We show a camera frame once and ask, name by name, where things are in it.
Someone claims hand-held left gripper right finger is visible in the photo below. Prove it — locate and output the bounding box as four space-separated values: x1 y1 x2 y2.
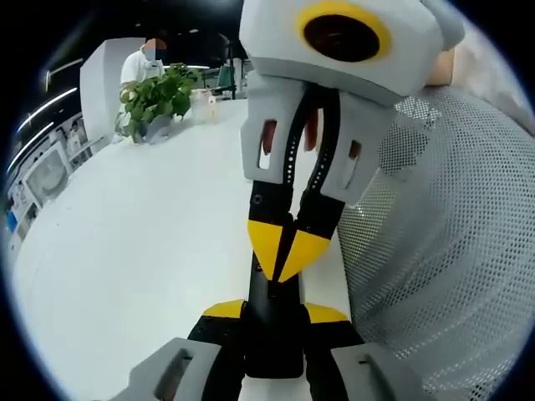
303 302 425 401

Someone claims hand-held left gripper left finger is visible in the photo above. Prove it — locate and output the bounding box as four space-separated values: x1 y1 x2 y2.
110 298 247 401

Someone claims black remote control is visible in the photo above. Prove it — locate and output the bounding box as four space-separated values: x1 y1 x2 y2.
244 250 310 379

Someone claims person's right hand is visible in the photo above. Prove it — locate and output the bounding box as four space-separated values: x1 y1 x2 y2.
428 45 456 87

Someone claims green board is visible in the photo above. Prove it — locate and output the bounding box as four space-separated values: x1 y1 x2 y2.
217 66 237 101

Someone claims small white bottle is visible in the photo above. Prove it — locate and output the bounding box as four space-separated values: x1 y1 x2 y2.
190 89 221 124

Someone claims green potted plant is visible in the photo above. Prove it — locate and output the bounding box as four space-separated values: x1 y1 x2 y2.
115 64 202 145

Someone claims white square pillar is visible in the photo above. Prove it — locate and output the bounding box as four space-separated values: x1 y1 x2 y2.
79 37 147 143

